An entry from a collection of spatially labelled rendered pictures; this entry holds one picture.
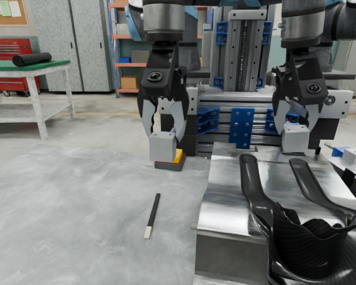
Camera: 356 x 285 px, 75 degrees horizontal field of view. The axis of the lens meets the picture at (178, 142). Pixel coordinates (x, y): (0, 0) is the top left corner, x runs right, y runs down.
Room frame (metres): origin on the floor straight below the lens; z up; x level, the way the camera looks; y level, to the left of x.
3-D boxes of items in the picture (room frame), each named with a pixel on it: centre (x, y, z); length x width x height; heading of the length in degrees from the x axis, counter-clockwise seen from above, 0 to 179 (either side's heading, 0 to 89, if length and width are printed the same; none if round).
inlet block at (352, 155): (0.58, -0.45, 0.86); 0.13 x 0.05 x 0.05; 6
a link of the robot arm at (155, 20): (0.48, 0.03, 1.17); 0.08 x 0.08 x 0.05
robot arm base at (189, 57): (0.99, -0.02, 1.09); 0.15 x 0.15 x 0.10
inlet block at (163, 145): (0.50, 0.02, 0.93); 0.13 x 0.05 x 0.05; 168
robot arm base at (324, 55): (0.94, -0.51, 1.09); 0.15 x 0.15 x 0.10
